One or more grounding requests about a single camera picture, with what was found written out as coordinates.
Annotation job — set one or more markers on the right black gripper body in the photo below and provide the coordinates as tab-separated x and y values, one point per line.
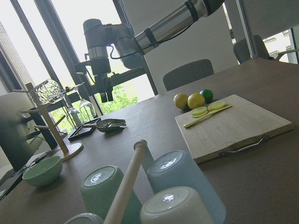
100	68

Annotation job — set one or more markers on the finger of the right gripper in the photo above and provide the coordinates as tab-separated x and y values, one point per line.
103	97
109	96

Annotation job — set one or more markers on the mint green cup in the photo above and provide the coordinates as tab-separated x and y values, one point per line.
98	190

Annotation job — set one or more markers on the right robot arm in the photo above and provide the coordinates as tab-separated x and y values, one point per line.
132	47

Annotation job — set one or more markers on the light blue cup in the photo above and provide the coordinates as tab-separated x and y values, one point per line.
178	168

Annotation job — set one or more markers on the grey cup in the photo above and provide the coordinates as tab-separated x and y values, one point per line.
85	218

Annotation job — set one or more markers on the white cup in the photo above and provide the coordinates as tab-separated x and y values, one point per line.
176	205

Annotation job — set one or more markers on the wine glass right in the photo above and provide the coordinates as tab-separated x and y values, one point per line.
86	108

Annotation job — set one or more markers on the metal scoop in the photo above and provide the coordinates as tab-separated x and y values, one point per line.
108	125

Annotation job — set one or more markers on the wine glass rack tray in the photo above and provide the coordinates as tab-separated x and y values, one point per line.
84	130

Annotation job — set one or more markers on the wine glass left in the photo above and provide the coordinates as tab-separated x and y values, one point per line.
72	114

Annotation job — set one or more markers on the wooden mug tree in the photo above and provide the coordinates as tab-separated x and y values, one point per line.
64	151

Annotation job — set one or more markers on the yellow lemon lower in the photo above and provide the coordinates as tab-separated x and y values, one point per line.
180	101

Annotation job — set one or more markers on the yellow lemon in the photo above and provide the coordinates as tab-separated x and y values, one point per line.
180	101
195	100

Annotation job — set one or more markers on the yellow lemon upper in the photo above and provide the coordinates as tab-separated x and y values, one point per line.
195	100

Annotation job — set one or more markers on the black monitor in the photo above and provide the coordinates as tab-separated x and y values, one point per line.
18	138

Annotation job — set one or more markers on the yellow plastic knife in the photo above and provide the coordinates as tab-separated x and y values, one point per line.
205	116

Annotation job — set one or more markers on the green bowl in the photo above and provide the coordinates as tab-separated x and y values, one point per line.
44	173

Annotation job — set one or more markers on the green lime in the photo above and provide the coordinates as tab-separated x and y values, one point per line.
207	94

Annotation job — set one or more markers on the lemon slice upper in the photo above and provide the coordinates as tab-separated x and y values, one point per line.
216	105

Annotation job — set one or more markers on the bamboo cutting board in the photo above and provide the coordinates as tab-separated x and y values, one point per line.
242	124

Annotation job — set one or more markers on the white wire cup holder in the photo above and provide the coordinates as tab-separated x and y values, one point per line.
142	157

